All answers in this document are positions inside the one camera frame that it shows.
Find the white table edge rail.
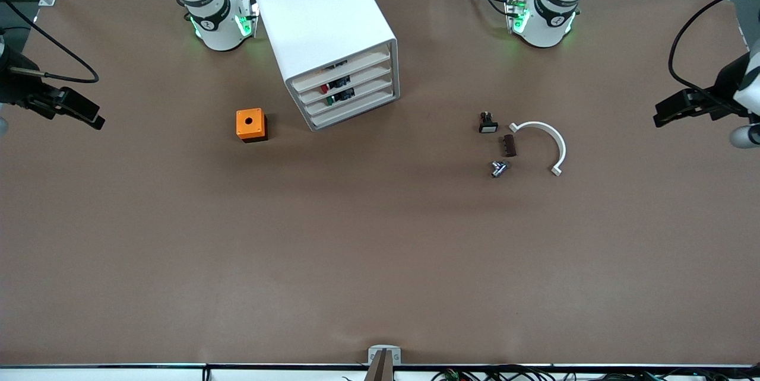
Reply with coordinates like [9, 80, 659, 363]
[0, 362, 760, 381]

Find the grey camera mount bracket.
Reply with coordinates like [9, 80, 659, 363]
[367, 345, 402, 381]

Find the white curved bracket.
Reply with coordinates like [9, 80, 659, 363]
[509, 121, 567, 177]

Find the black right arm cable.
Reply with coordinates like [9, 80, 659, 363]
[0, 0, 100, 84]

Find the orange box with hole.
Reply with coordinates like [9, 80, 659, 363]
[236, 108, 268, 144]

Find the brown table cover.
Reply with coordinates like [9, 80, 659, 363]
[0, 0, 760, 367]

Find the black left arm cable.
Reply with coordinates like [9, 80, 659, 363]
[667, 0, 760, 107]

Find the cable bundle at table edge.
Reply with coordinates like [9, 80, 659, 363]
[430, 366, 760, 381]

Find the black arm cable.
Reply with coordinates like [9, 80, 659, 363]
[667, 0, 760, 107]
[0, 0, 100, 84]

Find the red push button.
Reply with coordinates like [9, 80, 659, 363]
[319, 75, 351, 95]

